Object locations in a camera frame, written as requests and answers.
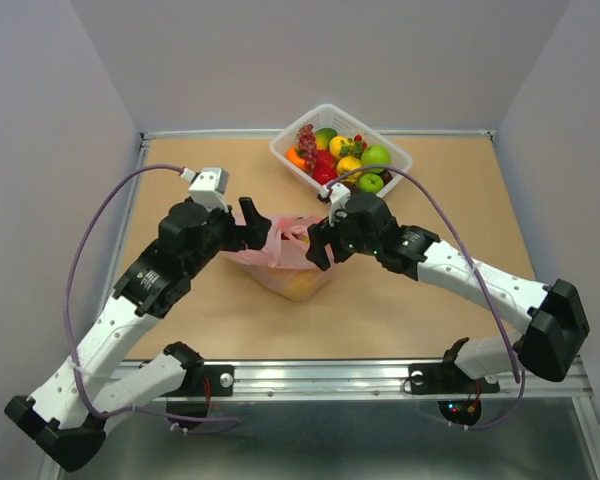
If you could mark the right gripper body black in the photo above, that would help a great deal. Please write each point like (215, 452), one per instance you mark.
(344, 230)

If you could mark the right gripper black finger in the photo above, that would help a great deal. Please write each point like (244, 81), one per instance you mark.
(320, 238)
(341, 251)

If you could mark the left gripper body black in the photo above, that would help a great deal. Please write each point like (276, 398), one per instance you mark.
(225, 234)

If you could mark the pink plastic bag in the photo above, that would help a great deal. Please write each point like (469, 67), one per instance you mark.
(282, 256)

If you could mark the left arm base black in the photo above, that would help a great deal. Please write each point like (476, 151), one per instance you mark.
(193, 398)

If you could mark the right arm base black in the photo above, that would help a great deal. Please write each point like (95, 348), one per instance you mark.
(461, 403)

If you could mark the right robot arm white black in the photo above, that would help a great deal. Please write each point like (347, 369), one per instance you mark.
(541, 327)

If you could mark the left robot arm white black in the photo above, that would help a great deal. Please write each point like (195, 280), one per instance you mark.
(67, 416)

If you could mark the orange fruit inside bag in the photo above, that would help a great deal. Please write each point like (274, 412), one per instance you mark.
(301, 286)

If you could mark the dark purple plum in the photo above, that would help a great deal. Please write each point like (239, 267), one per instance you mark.
(353, 187)

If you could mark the small green apple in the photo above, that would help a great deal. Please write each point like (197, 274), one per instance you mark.
(370, 183)

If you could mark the small dark plum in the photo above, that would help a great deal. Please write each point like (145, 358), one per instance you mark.
(386, 176)

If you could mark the red apple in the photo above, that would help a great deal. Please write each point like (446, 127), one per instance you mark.
(324, 174)

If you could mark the yellow bell pepper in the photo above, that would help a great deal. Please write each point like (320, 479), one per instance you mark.
(348, 164)

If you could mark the red strawberry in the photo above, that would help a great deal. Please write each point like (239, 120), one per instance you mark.
(325, 159)

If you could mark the large green apple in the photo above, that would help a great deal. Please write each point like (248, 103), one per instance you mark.
(376, 158)

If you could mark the red cherries with leaves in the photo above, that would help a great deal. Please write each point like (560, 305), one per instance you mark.
(353, 147)

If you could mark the orange tangerine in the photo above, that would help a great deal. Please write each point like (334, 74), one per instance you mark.
(294, 157)

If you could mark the purple grape bunch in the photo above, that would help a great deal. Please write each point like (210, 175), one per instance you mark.
(306, 147)

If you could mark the green yellow mango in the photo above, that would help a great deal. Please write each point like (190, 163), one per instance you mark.
(323, 137)

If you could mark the white plastic basket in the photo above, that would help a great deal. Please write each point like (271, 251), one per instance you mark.
(327, 115)

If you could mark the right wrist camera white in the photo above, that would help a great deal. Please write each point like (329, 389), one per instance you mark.
(336, 196)

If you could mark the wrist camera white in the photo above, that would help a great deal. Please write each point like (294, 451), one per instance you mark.
(207, 187)
(336, 196)

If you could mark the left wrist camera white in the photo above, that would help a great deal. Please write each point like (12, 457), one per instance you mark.
(207, 187)

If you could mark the aluminium front rail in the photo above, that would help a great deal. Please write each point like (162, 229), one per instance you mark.
(313, 380)

